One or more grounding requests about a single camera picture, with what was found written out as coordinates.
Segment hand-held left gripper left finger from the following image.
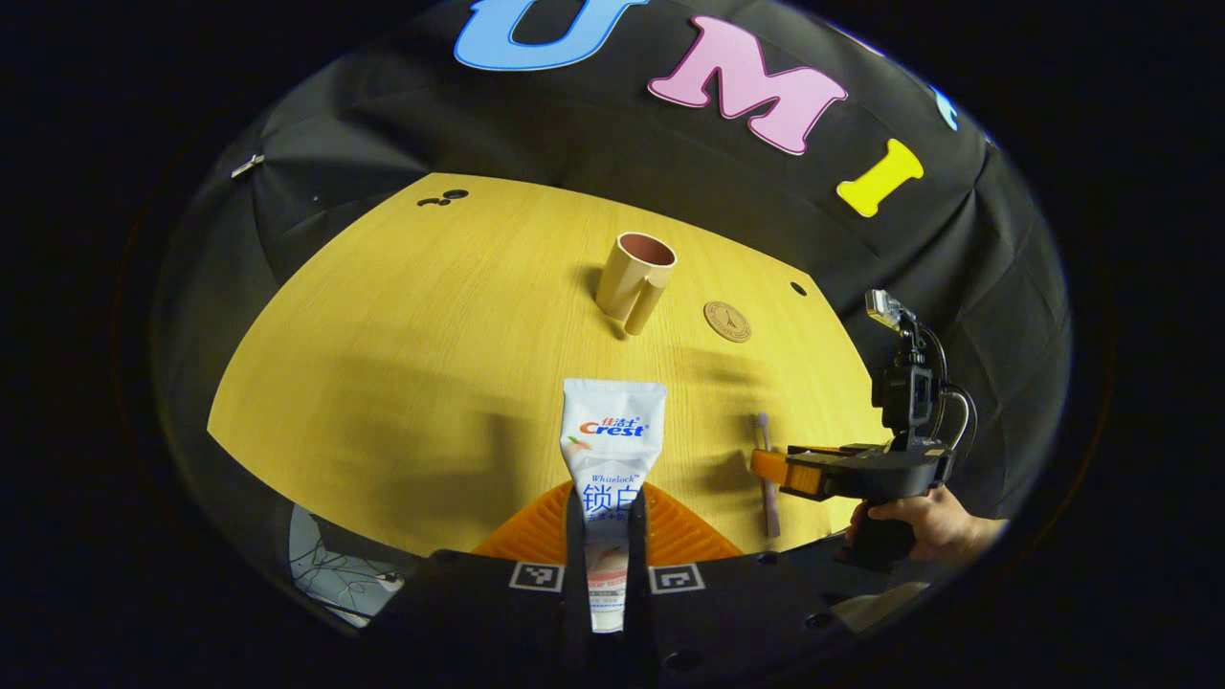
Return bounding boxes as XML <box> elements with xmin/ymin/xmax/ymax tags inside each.
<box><xmin>373</xmin><ymin>481</ymin><xmax>590</xmax><ymax>689</ymax></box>

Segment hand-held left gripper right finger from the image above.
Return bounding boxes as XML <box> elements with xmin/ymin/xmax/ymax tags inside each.
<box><xmin>627</xmin><ymin>481</ymin><xmax>864</xmax><ymax>689</ymax></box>

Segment round brown coaster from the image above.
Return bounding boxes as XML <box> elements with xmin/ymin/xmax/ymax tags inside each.
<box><xmin>704</xmin><ymin>301</ymin><xmax>752</xmax><ymax>344</ymax></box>

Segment white toothpaste tube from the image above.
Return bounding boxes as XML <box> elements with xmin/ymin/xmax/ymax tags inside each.
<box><xmin>560</xmin><ymin>378</ymin><xmax>668</xmax><ymax>634</ymax></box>

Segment beige cup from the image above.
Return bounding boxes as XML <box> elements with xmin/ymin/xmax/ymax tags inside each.
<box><xmin>595</xmin><ymin>232</ymin><xmax>678</xmax><ymax>337</ymax></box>

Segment black backdrop cloth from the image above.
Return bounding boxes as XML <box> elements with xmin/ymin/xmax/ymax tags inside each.
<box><xmin>153</xmin><ymin>0</ymin><xmax>1073</xmax><ymax>613</ymax></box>

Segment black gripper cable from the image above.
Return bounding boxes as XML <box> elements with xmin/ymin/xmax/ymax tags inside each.
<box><xmin>917</xmin><ymin>323</ymin><xmax>980</xmax><ymax>453</ymax></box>

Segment thin dark floor cables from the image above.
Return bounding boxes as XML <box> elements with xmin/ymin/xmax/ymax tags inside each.
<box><xmin>292</xmin><ymin>531</ymin><xmax>408</xmax><ymax>618</ymax></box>

